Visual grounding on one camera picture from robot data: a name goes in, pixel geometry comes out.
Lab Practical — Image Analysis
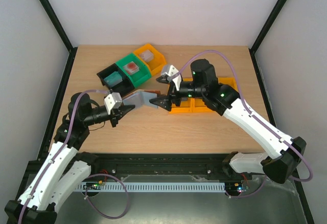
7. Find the brown leather card holder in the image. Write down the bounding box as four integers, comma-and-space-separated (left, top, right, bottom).
123, 89, 161, 109

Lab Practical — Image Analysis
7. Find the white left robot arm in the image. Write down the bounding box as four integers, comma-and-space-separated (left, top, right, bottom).
5, 91, 135, 223

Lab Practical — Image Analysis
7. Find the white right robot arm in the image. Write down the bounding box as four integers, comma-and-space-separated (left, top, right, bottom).
150, 59, 307, 184

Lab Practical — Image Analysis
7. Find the red white card stack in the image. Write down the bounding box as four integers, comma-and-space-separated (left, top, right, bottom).
123, 61, 139, 76

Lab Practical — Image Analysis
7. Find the teal card stack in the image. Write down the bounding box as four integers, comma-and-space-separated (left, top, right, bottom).
104, 71, 123, 87

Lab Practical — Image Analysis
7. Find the yellow bin near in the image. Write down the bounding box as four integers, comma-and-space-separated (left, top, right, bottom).
167, 78, 194, 114

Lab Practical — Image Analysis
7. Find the yellow bin middle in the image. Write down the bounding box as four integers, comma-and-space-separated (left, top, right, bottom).
191, 98, 214, 113

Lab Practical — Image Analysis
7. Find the green bin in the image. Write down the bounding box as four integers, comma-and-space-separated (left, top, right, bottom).
116, 53, 152, 88

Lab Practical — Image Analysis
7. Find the black bin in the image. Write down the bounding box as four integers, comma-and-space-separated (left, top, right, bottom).
97, 63, 134, 97

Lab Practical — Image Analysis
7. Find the yellow bin far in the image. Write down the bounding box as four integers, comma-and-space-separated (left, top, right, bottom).
218, 77, 238, 91

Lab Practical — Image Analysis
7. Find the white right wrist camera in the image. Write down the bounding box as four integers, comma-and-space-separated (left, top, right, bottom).
160, 64, 182, 91

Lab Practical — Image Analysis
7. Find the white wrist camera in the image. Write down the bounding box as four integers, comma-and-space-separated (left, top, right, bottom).
160, 64, 182, 91
104, 92, 123, 114

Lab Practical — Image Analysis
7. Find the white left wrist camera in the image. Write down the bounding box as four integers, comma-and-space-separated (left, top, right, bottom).
104, 92, 123, 114

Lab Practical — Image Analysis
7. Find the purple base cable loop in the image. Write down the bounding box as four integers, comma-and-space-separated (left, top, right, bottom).
83, 173, 128, 219

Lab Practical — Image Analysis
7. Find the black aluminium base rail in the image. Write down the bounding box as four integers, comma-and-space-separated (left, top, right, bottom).
86, 153, 259, 177

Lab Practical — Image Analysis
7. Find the white slotted cable duct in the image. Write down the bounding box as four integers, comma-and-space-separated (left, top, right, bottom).
89, 182, 225, 193

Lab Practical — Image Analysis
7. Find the black frame post left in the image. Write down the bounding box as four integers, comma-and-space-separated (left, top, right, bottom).
27, 0, 75, 52

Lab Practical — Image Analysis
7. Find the black frame post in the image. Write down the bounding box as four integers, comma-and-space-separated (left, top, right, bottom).
27, 0, 75, 52
250, 0, 301, 52

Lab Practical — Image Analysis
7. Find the black frame post right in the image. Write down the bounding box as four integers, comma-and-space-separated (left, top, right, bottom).
250, 0, 301, 52

